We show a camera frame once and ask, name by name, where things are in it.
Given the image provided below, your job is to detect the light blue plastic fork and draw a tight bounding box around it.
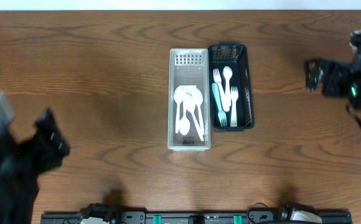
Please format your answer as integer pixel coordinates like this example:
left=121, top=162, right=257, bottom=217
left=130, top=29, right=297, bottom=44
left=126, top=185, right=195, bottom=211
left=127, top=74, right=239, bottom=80
left=212, top=83, right=227, bottom=127

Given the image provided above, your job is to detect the white spoon crossing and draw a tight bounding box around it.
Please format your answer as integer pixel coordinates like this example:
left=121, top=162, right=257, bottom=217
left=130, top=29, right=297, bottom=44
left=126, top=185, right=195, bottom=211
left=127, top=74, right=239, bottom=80
left=192, top=88, right=204, bottom=135

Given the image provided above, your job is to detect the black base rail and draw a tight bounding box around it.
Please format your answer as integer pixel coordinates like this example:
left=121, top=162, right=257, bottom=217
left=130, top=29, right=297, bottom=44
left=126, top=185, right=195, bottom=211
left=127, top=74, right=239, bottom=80
left=40, top=203, right=353, bottom=224

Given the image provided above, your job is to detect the clear plastic mesh basket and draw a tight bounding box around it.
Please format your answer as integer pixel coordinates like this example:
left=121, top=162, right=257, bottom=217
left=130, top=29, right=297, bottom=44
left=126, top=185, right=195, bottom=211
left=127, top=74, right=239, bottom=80
left=167, top=49, right=210, bottom=151

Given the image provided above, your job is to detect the white fork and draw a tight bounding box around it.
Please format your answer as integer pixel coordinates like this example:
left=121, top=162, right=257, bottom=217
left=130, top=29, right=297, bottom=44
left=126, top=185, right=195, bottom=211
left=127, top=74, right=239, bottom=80
left=230, top=86, right=238, bottom=127
left=213, top=68, right=230, bottom=112

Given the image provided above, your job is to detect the right black cable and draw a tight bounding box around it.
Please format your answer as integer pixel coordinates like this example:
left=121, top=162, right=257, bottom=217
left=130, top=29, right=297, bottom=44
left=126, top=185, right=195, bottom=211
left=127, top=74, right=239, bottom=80
left=246, top=202, right=271, bottom=218

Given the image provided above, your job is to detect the white spoon group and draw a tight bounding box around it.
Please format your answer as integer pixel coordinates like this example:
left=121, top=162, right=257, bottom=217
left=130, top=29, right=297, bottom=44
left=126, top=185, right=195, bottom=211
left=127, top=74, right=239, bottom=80
left=223, top=66, right=233, bottom=111

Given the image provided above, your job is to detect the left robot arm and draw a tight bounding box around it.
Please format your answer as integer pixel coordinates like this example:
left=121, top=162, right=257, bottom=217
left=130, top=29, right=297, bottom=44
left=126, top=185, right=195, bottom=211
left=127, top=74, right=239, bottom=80
left=0, top=108, right=70, bottom=223

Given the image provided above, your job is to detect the black plastic mesh basket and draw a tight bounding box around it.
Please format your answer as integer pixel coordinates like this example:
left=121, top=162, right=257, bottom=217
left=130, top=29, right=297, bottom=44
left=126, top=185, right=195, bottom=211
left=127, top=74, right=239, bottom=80
left=209, top=42, right=255, bottom=132

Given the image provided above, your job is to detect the white spoon bowl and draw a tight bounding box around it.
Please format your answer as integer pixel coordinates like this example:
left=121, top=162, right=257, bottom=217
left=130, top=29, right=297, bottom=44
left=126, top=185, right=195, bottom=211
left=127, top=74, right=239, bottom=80
left=184, top=93, right=204, bottom=141
left=179, top=101, right=190, bottom=136

